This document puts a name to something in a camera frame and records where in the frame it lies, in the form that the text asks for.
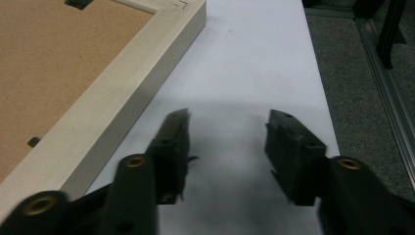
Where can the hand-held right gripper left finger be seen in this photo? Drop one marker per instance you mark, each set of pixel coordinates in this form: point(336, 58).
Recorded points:
point(171, 153)

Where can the aluminium floor rail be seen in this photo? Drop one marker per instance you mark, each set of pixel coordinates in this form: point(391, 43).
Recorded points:
point(388, 98)
point(326, 12)

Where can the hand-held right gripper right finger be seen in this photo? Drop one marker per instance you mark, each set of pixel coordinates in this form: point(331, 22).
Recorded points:
point(293, 156)

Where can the pale wooden picture frame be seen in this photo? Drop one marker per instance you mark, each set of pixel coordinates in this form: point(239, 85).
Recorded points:
point(107, 94)

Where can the black metal stand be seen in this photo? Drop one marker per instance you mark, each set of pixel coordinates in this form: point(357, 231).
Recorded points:
point(390, 29)

